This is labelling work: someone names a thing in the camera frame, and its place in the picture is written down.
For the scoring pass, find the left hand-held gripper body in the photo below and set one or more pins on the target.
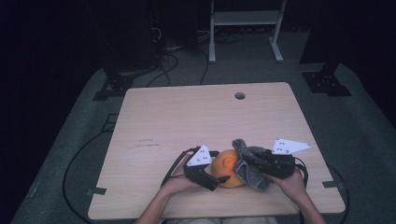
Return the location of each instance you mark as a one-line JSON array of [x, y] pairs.
[[199, 175]]

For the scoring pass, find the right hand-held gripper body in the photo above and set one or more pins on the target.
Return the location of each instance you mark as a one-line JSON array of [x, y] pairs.
[[280, 165]]

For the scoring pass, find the orange plush toy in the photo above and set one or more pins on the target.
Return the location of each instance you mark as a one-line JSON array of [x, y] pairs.
[[224, 168]]

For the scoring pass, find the grey fuzzy cloth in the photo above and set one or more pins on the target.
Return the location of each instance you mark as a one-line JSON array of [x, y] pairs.
[[249, 179]]

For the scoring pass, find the person's left hand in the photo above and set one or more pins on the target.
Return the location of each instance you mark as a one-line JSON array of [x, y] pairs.
[[179, 186]]

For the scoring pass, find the person's right hand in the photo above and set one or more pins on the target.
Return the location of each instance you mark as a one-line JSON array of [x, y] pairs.
[[294, 186]]

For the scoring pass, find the black tape strip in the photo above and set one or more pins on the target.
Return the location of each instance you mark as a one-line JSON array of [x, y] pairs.
[[332, 184], [97, 190]]

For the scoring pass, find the black stand base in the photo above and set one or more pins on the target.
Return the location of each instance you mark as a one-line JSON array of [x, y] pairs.
[[325, 82], [116, 84]]

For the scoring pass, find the black tape floor marker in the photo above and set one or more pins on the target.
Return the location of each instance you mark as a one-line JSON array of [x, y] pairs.
[[104, 126]]

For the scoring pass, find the white metal stand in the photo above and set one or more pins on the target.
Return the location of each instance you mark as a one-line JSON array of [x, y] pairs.
[[212, 37]]

